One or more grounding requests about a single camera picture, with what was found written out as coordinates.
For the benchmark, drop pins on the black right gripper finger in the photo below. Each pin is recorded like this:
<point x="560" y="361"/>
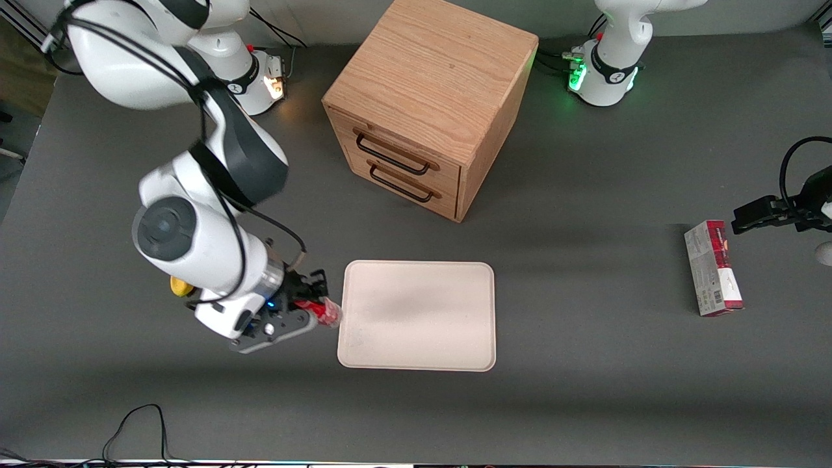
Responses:
<point x="316" y="283"/>

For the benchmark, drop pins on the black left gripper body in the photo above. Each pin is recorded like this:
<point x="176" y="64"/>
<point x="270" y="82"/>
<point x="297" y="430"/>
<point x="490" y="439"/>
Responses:
<point x="808" y="209"/>

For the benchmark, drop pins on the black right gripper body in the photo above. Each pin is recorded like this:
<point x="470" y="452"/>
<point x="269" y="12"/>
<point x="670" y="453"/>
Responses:
<point x="298" y="286"/>

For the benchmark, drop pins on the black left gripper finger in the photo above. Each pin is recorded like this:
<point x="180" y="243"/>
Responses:
<point x="767" y="221"/>
<point x="764" y="208"/>

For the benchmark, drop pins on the wooden two-drawer cabinet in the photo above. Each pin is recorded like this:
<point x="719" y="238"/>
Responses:
<point x="429" y="78"/>

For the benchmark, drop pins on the yellow lemon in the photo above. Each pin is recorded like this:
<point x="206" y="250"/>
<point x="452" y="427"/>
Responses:
<point x="179" y="286"/>

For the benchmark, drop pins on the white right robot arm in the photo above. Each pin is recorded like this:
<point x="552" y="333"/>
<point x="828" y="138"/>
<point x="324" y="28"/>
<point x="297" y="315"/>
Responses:
<point x="195" y="247"/>

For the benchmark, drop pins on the aluminium frame rail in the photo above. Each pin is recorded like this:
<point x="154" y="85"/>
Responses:
<point x="823" y="23"/>

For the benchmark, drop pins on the grey red carton box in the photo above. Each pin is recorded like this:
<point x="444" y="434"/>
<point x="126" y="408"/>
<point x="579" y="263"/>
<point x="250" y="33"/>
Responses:
<point x="714" y="270"/>

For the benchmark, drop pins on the beige plastic tray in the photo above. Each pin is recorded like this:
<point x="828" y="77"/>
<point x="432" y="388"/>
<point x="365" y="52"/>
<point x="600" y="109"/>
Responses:
<point x="417" y="315"/>

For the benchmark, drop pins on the red coke bottle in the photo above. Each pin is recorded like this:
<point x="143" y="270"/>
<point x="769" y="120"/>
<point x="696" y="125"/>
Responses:
<point x="327" y="312"/>

